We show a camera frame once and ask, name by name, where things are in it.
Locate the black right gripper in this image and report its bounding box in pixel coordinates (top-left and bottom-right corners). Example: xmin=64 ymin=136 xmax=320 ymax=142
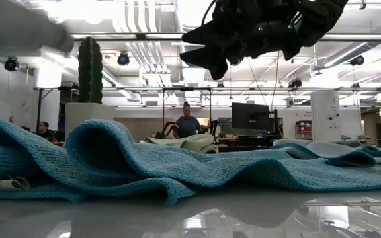
xmin=179 ymin=0 xmax=303 ymax=81

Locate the teal blue microfiber towel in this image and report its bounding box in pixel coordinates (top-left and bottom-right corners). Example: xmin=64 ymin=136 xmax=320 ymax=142
xmin=0 ymin=113 xmax=381 ymax=208

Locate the light blue microfiber towel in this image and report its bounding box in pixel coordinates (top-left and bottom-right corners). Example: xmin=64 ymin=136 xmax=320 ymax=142
xmin=271 ymin=138 xmax=381 ymax=168

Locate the pale green microfiber towel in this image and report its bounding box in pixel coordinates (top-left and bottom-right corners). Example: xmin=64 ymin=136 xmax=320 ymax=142
xmin=144 ymin=133 xmax=220 ymax=155

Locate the black monitor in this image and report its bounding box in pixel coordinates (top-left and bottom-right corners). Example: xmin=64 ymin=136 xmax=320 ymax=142
xmin=232 ymin=102 xmax=273 ymax=132

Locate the person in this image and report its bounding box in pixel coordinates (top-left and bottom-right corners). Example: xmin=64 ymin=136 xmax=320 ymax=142
xmin=172 ymin=101 xmax=202 ymax=139
xmin=35 ymin=121 xmax=59 ymax=143

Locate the green cactus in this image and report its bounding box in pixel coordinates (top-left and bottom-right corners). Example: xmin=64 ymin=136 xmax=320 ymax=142
xmin=77 ymin=36 xmax=104 ymax=104

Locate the red storage shelf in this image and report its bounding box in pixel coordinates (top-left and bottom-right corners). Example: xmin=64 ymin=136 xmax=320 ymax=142
xmin=295 ymin=120 xmax=313 ymax=140

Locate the white kiosk column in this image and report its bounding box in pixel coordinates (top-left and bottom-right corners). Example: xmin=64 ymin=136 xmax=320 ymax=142
xmin=310 ymin=90 xmax=343 ymax=142

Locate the white hexagonal plant pot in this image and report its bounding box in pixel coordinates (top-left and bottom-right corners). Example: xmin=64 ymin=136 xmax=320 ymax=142
xmin=65 ymin=102 xmax=116 ymax=140

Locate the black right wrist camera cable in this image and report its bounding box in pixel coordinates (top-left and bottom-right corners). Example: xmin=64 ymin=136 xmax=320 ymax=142
xmin=200 ymin=0 xmax=218 ymax=26

